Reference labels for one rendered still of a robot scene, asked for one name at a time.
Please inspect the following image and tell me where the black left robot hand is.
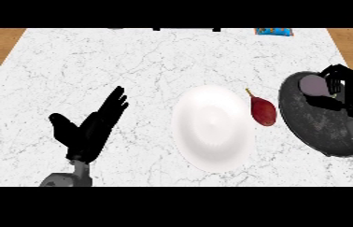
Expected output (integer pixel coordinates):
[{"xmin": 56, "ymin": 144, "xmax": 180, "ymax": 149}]
[{"xmin": 48, "ymin": 85, "xmax": 132, "ymax": 165}]

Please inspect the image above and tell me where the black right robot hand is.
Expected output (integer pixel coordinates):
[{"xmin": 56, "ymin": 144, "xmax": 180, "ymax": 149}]
[{"xmin": 305, "ymin": 64, "xmax": 353, "ymax": 117}]

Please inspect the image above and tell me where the pale purple eggplant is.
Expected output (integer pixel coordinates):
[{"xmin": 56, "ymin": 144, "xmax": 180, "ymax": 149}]
[{"xmin": 299, "ymin": 74, "xmax": 331, "ymax": 96}]

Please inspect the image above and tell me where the dark grey pan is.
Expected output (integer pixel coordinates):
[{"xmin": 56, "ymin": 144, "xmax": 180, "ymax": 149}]
[{"xmin": 278, "ymin": 70, "xmax": 353, "ymax": 158}]

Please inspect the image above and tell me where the white round plate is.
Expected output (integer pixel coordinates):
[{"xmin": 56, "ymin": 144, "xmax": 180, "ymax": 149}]
[{"xmin": 172, "ymin": 84, "xmax": 257, "ymax": 174}]

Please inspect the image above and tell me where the dark red pear-shaped vegetable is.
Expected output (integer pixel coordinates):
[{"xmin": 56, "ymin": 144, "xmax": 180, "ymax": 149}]
[{"xmin": 244, "ymin": 88, "xmax": 279, "ymax": 127}]

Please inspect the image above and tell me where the blue snack packet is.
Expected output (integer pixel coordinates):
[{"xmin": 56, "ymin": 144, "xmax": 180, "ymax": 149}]
[{"xmin": 256, "ymin": 27, "xmax": 296, "ymax": 37}]

